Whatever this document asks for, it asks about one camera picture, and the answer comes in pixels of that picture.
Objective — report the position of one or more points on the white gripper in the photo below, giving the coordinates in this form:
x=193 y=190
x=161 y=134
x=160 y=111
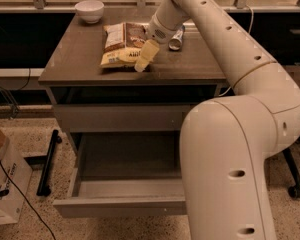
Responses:
x=157 y=32

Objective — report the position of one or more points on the brown yellow chip bag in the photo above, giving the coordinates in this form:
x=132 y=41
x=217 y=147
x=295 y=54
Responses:
x=123 y=44

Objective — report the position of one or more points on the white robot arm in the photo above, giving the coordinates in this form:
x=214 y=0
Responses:
x=225 y=141

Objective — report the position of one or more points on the grey drawer cabinet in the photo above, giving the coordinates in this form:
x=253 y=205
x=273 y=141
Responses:
x=73 y=74

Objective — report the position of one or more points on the closed grey top drawer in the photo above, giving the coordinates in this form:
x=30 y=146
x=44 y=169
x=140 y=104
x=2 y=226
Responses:
x=123 y=118

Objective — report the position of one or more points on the open grey middle drawer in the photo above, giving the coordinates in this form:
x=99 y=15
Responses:
x=125 y=174

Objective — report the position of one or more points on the blue white can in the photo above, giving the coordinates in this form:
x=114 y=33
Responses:
x=175 y=43

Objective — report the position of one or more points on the white ceramic bowl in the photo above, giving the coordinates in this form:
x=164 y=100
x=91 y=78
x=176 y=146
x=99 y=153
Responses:
x=90 y=11

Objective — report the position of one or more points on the black office chair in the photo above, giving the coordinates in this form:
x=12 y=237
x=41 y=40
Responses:
x=293 y=191

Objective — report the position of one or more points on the black metal bar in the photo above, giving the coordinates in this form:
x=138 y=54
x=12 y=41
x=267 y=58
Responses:
x=43 y=187

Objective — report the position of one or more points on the white cardboard box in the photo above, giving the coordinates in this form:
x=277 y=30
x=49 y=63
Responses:
x=15 y=174

